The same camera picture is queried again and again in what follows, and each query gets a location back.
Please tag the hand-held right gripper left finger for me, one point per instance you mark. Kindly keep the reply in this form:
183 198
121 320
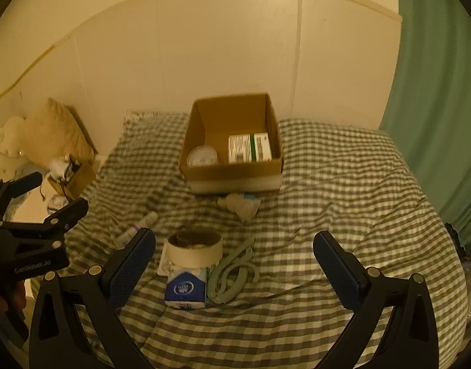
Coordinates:
131 271

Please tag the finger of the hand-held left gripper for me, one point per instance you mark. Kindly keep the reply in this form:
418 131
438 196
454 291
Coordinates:
70 213
20 184

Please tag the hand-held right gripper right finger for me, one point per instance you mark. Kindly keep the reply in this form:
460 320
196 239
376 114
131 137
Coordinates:
337 271

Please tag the small white tube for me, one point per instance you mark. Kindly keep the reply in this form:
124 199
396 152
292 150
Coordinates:
137 227

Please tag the blue and white carton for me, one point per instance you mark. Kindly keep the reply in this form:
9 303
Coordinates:
185 288

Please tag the masking tape roll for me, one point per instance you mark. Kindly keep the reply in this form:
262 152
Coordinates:
195 255

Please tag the green plastic hanger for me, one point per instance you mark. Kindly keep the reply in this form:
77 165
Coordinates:
235 263

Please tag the person's left hand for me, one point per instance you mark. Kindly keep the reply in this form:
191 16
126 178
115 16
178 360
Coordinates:
5 301

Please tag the small cardboard box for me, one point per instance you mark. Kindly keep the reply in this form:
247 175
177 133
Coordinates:
78 178

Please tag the white cloth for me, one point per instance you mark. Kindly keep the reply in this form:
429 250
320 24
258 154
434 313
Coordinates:
60 167

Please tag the beige pillow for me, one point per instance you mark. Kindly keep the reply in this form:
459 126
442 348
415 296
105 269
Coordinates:
56 134

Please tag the grey checkered blanket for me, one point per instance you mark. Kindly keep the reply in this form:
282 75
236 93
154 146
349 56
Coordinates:
335 200

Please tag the round clear plastic container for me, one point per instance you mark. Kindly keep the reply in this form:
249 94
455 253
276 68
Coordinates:
202 157

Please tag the green and white medicine box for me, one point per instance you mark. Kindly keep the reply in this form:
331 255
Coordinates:
254 148

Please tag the teal curtain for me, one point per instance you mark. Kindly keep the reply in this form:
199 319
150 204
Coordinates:
439 103

